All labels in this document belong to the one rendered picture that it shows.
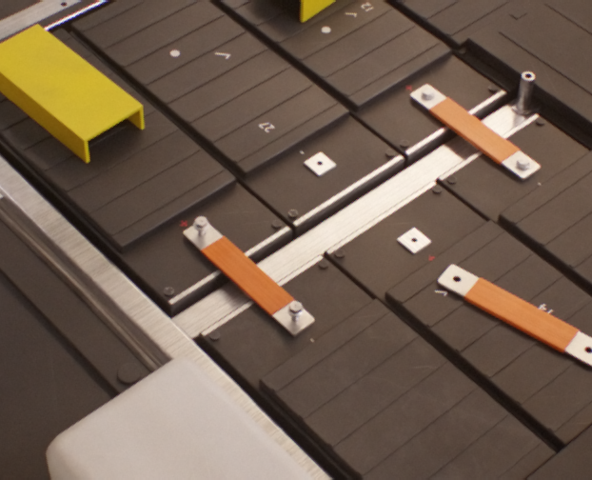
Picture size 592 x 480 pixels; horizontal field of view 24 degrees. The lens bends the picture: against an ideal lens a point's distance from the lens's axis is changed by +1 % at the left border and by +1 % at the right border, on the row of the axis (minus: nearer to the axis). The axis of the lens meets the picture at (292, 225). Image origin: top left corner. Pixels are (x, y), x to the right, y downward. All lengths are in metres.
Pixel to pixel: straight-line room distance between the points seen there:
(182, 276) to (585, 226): 0.37
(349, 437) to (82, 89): 0.44
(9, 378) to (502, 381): 0.40
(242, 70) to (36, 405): 0.50
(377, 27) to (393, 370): 0.44
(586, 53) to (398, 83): 0.20
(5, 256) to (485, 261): 0.42
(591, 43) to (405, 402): 0.49
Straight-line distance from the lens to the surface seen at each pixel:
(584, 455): 1.11
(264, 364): 1.15
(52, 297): 1.06
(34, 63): 1.36
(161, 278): 1.21
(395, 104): 1.37
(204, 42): 1.42
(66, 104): 1.31
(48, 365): 1.03
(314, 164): 1.30
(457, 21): 1.46
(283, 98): 1.35
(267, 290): 1.19
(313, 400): 1.12
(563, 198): 1.29
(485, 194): 1.29
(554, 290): 1.21
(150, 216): 1.24
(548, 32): 1.45
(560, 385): 1.15
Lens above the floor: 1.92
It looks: 48 degrees down
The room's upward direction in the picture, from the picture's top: 2 degrees clockwise
